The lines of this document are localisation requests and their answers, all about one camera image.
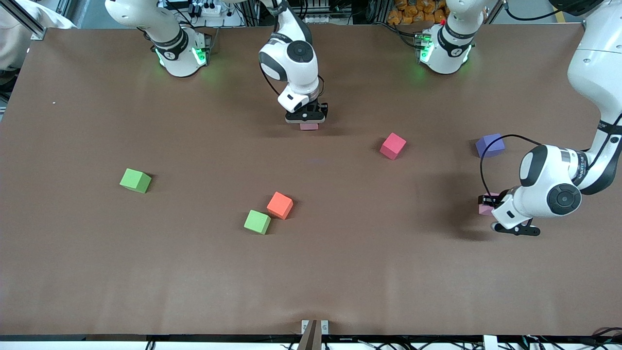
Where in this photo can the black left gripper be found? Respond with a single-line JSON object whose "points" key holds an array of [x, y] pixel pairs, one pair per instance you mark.
{"points": [[497, 198]]}

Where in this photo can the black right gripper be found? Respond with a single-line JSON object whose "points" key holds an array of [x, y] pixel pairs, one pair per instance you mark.
{"points": [[321, 107]]}

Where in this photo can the pink foam cube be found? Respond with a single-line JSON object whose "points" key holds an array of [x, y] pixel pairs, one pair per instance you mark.
{"points": [[309, 127], [486, 210]]}

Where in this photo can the red foam cube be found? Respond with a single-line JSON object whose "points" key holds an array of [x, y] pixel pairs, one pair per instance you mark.
{"points": [[392, 146]]}

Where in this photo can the green foam cube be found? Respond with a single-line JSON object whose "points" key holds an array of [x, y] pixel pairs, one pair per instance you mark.
{"points": [[257, 222], [135, 181]]}

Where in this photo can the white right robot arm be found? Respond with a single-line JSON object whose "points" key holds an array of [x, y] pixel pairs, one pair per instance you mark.
{"points": [[296, 78]]}

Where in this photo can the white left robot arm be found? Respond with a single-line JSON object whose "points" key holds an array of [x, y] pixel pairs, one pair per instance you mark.
{"points": [[597, 63]]}

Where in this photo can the purple foam cube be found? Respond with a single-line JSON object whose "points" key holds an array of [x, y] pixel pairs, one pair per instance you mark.
{"points": [[490, 146]]}

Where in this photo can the electrical control unit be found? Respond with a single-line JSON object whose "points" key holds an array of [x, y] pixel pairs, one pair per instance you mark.
{"points": [[317, 19]]}

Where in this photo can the orange foam cube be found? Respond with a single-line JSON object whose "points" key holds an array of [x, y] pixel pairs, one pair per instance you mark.
{"points": [[280, 205]]}

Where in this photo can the pile of orange objects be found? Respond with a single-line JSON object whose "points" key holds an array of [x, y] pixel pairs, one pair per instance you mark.
{"points": [[413, 12]]}

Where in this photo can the white tag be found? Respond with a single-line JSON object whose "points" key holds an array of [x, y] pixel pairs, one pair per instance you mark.
{"points": [[491, 342]]}

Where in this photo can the white power strip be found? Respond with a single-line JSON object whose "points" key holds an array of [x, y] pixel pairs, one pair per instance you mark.
{"points": [[210, 8]]}

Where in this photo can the silver mounting plate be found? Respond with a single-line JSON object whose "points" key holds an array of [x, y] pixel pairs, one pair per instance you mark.
{"points": [[324, 326]]}

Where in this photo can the brown camera pole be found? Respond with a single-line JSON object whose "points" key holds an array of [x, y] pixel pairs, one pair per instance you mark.
{"points": [[311, 340]]}

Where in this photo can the silver aluminium frame profile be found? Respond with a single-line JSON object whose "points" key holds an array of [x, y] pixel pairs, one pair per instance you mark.
{"points": [[36, 30]]}

